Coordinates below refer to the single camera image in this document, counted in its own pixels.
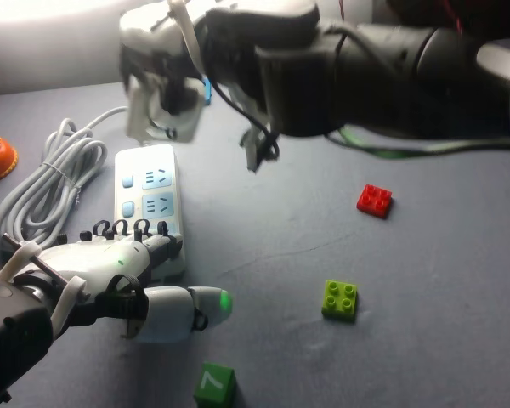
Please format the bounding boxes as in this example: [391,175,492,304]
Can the grey coiled power strip cable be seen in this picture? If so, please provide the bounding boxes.
[0,105,131,256]

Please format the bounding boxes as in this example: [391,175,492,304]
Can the red toy brick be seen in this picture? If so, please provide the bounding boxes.
[356,183,394,220]

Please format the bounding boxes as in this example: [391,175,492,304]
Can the white power strip blue sockets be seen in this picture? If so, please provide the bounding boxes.
[114,143,188,280]

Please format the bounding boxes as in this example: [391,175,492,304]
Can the grey table cloth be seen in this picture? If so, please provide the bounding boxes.
[0,65,510,408]

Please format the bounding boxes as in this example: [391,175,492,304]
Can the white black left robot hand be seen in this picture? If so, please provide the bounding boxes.
[117,6,209,144]

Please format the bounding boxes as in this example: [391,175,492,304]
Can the orange toy fruit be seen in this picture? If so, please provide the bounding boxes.
[0,133,20,184]

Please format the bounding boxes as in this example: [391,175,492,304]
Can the lime green toy brick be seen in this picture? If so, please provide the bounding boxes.
[321,279,360,324]

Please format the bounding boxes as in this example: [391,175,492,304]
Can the green cube with white seven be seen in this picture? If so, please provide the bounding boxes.
[193,361,238,408]

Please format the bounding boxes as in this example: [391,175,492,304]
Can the white charger plug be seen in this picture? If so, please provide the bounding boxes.
[126,78,206,144]

